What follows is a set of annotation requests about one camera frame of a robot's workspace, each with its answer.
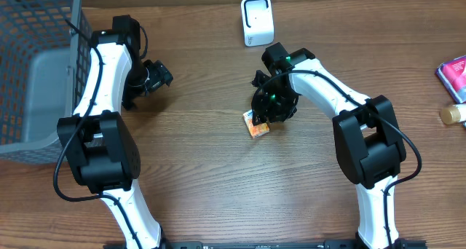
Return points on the white barcode scanner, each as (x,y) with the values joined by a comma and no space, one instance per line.
(257,22)

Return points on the orange small box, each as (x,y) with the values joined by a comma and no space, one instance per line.
(254,130)

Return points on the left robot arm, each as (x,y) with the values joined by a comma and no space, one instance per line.
(100,159)

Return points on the red purple pad pack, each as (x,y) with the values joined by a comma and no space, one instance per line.
(452,75)

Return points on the grey plastic shopping basket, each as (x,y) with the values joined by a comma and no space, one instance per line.
(44,70)

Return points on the white tube with gold cap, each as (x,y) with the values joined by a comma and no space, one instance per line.
(453,114)

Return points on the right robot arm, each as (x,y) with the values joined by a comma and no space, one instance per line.
(369,148)

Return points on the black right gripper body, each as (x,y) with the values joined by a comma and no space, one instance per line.
(276,102)

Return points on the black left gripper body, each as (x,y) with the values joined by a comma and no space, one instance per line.
(156,76)

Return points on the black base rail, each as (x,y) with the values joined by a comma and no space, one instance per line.
(329,244)

